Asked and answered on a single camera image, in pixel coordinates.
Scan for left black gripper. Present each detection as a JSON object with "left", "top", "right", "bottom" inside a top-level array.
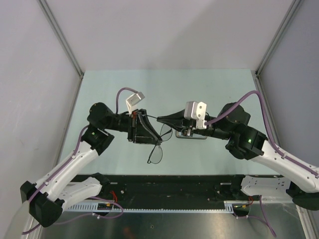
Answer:
[{"left": 104, "top": 109, "right": 162, "bottom": 145}]

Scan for black glasses case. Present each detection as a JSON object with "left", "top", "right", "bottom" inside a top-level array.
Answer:
[{"left": 175, "top": 131, "right": 207, "bottom": 140}]

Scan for thin-framed sunglasses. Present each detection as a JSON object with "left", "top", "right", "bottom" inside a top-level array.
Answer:
[{"left": 147, "top": 124, "right": 173, "bottom": 164}]

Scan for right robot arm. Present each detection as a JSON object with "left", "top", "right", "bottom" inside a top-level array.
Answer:
[{"left": 157, "top": 102, "right": 319, "bottom": 211}]

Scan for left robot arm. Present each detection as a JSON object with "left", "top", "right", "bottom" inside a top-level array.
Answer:
[{"left": 20, "top": 103, "right": 162, "bottom": 228}]

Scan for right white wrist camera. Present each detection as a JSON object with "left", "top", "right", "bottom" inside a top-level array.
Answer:
[{"left": 184, "top": 101, "right": 207, "bottom": 129}]

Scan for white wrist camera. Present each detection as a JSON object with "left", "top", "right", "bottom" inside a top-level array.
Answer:
[
  {"left": 184, "top": 101, "right": 207, "bottom": 129},
  {"left": 126, "top": 92, "right": 145, "bottom": 115}
]

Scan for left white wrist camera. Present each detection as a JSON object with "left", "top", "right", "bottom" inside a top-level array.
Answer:
[{"left": 126, "top": 92, "right": 145, "bottom": 115}]

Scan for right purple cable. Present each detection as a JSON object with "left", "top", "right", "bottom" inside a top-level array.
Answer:
[{"left": 205, "top": 90, "right": 319, "bottom": 237}]

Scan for purple cable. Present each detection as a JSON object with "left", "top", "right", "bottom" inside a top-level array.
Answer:
[
  {"left": 21, "top": 87, "right": 137, "bottom": 235},
  {"left": 205, "top": 90, "right": 319, "bottom": 237}
]

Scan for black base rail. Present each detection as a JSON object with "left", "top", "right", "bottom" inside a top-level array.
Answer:
[{"left": 92, "top": 173, "right": 250, "bottom": 210}]

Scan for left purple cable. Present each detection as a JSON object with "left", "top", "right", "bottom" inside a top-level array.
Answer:
[{"left": 21, "top": 87, "right": 137, "bottom": 235}]

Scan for white slotted cable duct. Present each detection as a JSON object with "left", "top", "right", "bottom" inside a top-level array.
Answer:
[{"left": 62, "top": 201, "right": 250, "bottom": 214}]

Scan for left aluminium frame post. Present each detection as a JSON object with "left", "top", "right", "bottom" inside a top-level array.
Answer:
[{"left": 37, "top": 0, "right": 84, "bottom": 77}]

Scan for aluminium frame post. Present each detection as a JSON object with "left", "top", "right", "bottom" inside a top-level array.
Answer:
[
  {"left": 37, "top": 0, "right": 84, "bottom": 77},
  {"left": 256, "top": 0, "right": 304, "bottom": 73}
]

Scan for right aluminium frame post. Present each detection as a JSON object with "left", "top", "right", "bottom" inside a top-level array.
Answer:
[{"left": 256, "top": 0, "right": 304, "bottom": 73}]

